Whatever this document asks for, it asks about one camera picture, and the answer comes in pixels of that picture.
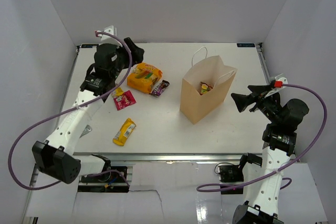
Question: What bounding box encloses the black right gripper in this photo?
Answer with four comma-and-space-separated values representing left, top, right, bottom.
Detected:
232, 84, 282, 124

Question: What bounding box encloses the colourful fruit gummy bag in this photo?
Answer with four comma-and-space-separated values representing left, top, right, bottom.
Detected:
200, 82, 213, 95

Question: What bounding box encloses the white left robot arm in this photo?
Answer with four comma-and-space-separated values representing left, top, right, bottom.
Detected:
32, 37, 145, 184

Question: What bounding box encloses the large orange gummy bag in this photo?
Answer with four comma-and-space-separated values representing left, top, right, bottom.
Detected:
127, 62, 163, 94

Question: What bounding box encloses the brown paper bag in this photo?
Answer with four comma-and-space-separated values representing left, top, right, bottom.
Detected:
180, 46, 237, 124

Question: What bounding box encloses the small yellow snack packet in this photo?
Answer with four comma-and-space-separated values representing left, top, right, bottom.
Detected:
111, 87, 124, 97

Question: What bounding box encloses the purple chocolate bar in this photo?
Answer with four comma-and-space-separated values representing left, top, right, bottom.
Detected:
150, 80, 170, 97

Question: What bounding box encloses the pink red candy packet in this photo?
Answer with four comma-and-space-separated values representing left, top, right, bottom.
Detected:
113, 90, 136, 111

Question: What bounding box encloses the blue label sticker right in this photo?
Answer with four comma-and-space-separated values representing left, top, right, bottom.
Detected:
237, 43, 255, 48

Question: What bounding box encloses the blue label sticker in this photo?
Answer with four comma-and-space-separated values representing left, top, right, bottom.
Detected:
80, 44, 99, 49
237, 43, 255, 48

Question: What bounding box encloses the blue label sticker left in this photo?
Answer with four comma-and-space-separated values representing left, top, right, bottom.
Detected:
80, 44, 99, 49

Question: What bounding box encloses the yellow snack bar wrapper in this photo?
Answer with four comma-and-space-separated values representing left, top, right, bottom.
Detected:
112, 118, 137, 146

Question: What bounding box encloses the silver foil wrapper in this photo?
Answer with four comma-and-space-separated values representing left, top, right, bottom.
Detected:
80, 125, 92, 138

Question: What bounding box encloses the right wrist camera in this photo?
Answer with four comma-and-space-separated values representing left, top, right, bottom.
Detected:
270, 73, 288, 88

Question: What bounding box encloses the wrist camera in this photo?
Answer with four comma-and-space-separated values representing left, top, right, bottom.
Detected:
94, 25, 117, 40
270, 73, 288, 88

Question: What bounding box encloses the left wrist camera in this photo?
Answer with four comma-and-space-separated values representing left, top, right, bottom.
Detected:
94, 25, 117, 40

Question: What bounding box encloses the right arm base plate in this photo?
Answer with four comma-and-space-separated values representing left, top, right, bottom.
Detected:
214, 162, 244, 189

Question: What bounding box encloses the aluminium table frame rail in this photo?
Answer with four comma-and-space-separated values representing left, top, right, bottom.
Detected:
74, 153, 243, 162

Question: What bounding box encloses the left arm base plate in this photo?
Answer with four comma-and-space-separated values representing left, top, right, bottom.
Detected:
79, 166, 128, 184

